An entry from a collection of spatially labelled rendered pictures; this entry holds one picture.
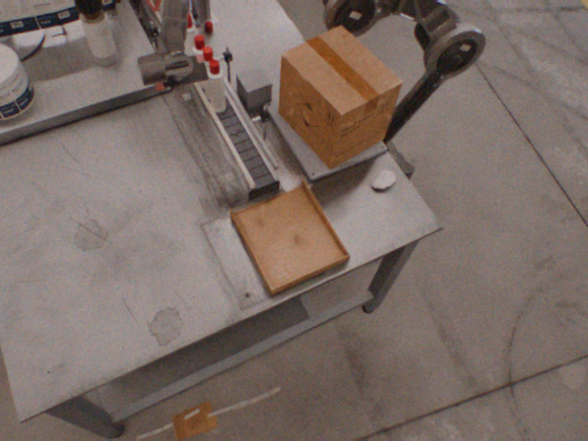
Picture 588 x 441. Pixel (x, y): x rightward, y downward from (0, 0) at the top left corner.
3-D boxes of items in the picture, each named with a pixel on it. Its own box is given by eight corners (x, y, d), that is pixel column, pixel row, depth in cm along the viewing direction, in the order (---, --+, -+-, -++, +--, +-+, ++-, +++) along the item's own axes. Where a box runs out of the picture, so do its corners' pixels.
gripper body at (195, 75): (157, 63, 129) (157, 59, 122) (195, 55, 131) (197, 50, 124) (163, 89, 130) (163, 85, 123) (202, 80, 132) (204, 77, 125)
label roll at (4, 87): (-38, 97, 167) (-62, 65, 155) (13, 68, 175) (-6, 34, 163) (-5, 130, 161) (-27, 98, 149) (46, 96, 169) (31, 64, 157)
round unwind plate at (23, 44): (-49, 25, 184) (-51, 22, 183) (34, 3, 193) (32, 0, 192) (-35, 78, 172) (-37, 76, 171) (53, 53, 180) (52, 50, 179)
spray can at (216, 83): (208, 104, 172) (203, 59, 154) (223, 100, 173) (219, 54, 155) (214, 115, 169) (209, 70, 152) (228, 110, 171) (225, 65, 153)
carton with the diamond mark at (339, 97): (277, 112, 176) (281, 52, 152) (330, 86, 184) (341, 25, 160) (330, 170, 164) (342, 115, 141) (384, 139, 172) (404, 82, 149)
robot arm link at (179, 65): (196, 74, 119) (189, 49, 118) (167, 80, 118) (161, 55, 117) (194, 78, 126) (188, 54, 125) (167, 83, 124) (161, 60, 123)
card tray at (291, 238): (229, 214, 156) (228, 208, 153) (302, 185, 163) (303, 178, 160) (271, 295, 144) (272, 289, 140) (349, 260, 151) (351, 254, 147)
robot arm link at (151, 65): (180, 25, 114) (177, 26, 122) (129, 33, 112) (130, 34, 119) (192, 78, 118) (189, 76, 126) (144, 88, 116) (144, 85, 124)
